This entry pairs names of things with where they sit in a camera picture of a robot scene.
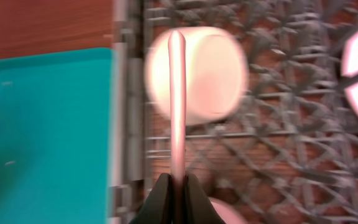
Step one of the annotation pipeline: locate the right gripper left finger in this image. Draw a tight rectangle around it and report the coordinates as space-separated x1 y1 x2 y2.
130 173 173 224

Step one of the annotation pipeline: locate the pink bowl with food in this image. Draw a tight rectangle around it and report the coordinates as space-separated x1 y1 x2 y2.
209 197 247 224

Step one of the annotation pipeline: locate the grey dishwasher rack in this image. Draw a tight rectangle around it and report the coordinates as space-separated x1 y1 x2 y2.
111 1 358 223

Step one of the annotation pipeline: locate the small white plate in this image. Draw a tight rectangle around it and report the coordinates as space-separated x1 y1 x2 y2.
145 27 248 125

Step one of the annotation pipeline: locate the white plastic fork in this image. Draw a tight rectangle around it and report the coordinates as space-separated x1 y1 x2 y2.
168 30 186 185

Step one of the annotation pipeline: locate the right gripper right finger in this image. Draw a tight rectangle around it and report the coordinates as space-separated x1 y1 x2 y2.
183 174 225 224

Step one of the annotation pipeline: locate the teal serving tray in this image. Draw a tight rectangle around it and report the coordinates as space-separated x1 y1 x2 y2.
0 48 114 224

